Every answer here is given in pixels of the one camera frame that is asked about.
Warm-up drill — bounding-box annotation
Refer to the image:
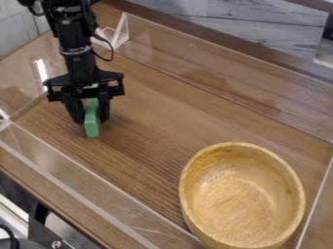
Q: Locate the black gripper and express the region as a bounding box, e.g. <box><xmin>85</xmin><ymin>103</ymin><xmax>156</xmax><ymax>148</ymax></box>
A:
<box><xmin>42</xmin><ymin>49</ymin><xmax>124</xmax><ymax>125</ymax></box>

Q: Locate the green rectangular block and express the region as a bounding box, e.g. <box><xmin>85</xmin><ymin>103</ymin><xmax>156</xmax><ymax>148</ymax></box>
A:
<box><xmin>83</xmin><ymin>83</ymin><xmax>103</xmax><ymax>139</ymax></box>

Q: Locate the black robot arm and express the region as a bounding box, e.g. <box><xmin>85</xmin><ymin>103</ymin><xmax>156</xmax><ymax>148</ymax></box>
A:
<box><xmin>17</xmin><ymin>0</ymin><xmax>124</xmax><ymax>125</ymax></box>

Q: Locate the brown wooden bowl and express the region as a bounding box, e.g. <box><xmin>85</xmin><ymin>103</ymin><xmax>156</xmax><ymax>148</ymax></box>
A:
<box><xmin>178</xmin><ymin>142</ymin><xmax>306</xmax><ymax>249</ymax></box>

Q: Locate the black metal table leg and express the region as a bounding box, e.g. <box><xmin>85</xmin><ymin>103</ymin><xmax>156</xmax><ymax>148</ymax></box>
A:
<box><xmin>32</xmin><ymin>202</ymin><xmax>49</xmax><ymax>225</ymax></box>

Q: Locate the black cable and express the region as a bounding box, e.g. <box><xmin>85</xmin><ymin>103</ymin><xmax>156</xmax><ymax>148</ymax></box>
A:
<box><xmin>89</xmin><ymin>32</ymin><xmax>116</xmax><ymax>62</ymax></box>

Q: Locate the clear acrylic tray wall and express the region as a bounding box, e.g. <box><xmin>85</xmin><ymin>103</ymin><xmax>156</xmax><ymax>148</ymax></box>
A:
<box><xmin>0</xmin><ymin>120</ymin><xmax>204</xmax><ymax>249</ymax></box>

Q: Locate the clear acrylic corner bracket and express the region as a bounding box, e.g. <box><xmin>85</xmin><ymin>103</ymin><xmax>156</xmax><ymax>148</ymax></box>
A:
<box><xmin>92</xmin><ymin>14</ymin><xmax>128</xmax><ymax>50</ymax></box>

